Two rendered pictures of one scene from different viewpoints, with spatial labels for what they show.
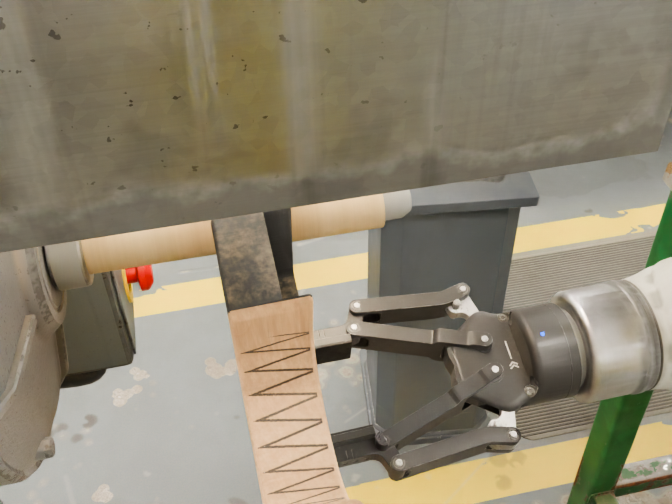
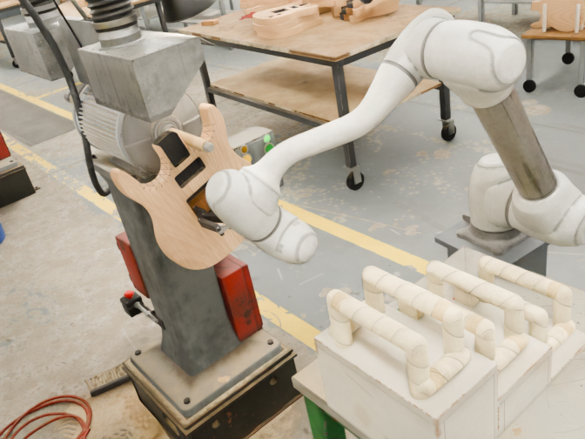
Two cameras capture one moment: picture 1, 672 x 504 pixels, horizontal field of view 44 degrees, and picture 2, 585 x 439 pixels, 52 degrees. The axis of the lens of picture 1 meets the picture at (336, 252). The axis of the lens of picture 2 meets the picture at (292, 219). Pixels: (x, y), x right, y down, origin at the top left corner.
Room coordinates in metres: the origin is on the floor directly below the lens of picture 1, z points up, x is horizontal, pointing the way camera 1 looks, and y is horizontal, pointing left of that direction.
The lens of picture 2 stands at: (0.01, -1.40, 1.80)
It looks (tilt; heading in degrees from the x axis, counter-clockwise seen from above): 30 degrees down; 67
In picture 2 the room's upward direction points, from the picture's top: 12 degrees counter-clockwise
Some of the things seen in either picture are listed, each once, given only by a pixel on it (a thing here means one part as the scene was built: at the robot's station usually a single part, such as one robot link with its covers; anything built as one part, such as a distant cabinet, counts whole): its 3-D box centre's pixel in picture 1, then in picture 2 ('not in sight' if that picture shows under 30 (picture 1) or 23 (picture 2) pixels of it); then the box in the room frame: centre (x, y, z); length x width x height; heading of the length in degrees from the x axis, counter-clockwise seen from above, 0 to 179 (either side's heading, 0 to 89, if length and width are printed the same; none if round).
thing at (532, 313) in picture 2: not in sight; (498, 298); (0.68, -0.73, 1.04); 0.20 x 0.03 x 0.03; 101
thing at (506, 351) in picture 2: not in sight; (505, 352); (0.58, -0.85, 1.04); 0.11 x 0.03 x 0.03; 12
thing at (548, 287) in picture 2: not in sight; (522, 277); (0.76, -0.72, 1.04); 0.20 x 0.03 x 0.03; 101
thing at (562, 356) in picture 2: not in sight; (508, 328); (0.71, -0.72, 0.94); 0.27 x 0.15 x 0.01; 102
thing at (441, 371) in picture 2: not in sight; (443, 370); (0.42, -0.88, 1.12); 0.11 x 0.03 x 0.03; 12
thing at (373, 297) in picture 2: not in sight; (373, 296); (0.43, -0.69, 1.15); 0.03 x 0.03 x 0.09
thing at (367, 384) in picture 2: not in sight; (403, 387); (0.41, -0.78, 1.02); 0.27 x 0.15 x 0.17; 102
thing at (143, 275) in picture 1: (133, 273); not in sight; (0.63, 0.21, 0.98); 0.04 x 0.04 x 0.04; 12
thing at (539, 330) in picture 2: not in sight; (537, 335); (0.70, -0.81, 0.99); 0.03 x 0.03 x 0.09
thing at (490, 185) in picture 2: not in sight; (498, 190); (1.20, -0.21, 0.87); 0.18 x 0.16 x 0.22; 94
